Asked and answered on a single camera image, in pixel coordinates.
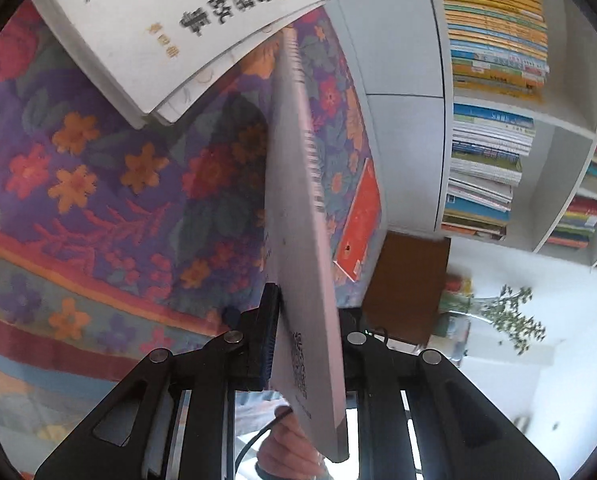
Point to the person's right hand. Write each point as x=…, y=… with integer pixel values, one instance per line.
x=288, y=447

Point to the white book with yellow figures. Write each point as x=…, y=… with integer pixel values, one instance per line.
x=168, y=20

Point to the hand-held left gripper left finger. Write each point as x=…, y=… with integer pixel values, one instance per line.
x=268, y=340

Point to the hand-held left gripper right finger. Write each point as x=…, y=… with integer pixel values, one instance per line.
x=373, y=375

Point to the brown wooden board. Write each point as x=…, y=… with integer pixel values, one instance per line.
x=408, y=285

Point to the orange book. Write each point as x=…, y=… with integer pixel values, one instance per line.
x=361, y=220

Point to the stack of red green books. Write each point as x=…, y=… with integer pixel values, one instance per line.
x=578, y=220

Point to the stack of yellow spine books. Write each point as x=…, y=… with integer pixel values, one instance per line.
x=493, y=45

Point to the floral blanket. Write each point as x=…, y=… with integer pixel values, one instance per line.
x=103, y=220

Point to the green potted plant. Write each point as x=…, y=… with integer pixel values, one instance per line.
x=515, y=320

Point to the white paperback booklet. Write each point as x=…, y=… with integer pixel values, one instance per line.
x=303, y=270

